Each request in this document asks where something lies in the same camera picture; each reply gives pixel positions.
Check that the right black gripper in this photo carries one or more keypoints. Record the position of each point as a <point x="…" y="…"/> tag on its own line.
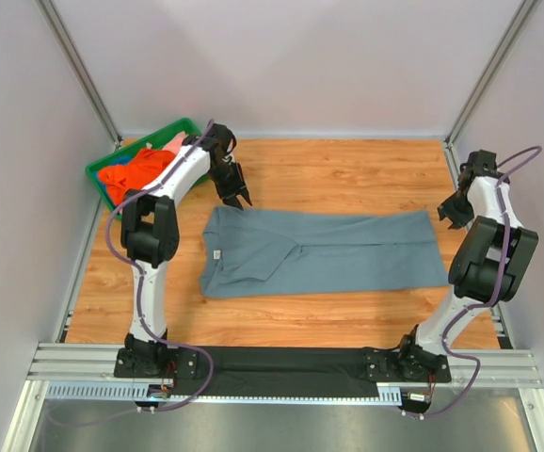
<point x="456" y="208"/>

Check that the grey-blue t shirt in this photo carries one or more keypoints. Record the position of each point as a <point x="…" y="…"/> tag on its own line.
<point x="265" y="252"/>

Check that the left aluminium corner post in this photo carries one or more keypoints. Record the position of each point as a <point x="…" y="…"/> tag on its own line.
<point x="64" y="39"/>

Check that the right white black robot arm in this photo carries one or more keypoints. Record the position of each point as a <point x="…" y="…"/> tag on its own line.
<point x="488" y="268"/>

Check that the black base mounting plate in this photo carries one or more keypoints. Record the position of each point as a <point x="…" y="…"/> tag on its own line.
<point x="280" y="371"/>

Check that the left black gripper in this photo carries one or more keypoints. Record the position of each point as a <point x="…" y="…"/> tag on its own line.
<point x="230" y="184"/>

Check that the green plastic bin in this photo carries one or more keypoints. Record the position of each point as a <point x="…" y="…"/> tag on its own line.
<point x="154" y="140"/>

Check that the right aluminium corner post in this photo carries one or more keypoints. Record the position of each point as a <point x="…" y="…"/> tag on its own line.
<point x="506" y="43"/>

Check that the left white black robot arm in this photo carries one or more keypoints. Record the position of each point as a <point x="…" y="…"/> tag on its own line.
<point x="150" y="237"/>

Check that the orange t shirt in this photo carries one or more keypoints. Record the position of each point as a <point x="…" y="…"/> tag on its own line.
<point x="146" y="166"/>

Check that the aluminium frame rail front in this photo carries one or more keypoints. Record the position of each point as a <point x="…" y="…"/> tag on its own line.
<point x="85" y="372"/>

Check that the aluminium corner post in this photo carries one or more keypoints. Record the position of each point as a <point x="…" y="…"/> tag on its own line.
<point x="64" y="39"/>
<point x="506" y="43"/>

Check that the pink t shirt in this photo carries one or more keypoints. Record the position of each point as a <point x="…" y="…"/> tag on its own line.
<point x="175" y="145"/>

